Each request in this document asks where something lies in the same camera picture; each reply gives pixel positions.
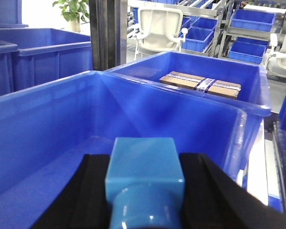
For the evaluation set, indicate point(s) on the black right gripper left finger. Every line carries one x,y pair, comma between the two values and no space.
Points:
82,203

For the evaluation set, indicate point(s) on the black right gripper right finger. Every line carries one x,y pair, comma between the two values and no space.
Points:
212,200

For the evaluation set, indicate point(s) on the light blue block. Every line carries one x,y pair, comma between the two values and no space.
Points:
144,184

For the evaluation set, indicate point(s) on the near large blue bin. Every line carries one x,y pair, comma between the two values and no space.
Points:
46,130

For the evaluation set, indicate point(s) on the large blue bin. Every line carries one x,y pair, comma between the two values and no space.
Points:
46,130
205,66

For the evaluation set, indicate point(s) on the blue bin far left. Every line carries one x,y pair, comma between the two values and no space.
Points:
6,76

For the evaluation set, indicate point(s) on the blue bin behind left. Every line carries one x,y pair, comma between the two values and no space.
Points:
46,54

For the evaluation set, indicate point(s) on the blue rack bin lower right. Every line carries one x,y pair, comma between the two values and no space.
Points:
248,52

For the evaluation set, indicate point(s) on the small blue rack bin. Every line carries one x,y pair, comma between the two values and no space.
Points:
197,39

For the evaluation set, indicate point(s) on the blue rack bin upper right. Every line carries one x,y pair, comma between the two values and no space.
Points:
253,20

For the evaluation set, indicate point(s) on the taped cardboard package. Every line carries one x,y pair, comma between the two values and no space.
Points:
202,84

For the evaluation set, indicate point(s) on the white office chair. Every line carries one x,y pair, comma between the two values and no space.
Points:
275,61
159,30

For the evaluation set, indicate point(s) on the metal storage rack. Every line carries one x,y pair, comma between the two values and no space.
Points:
223,11

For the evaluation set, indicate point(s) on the black metal column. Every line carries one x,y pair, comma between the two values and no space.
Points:
108,27

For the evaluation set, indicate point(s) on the potted green plant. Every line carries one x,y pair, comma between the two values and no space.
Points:
74,12

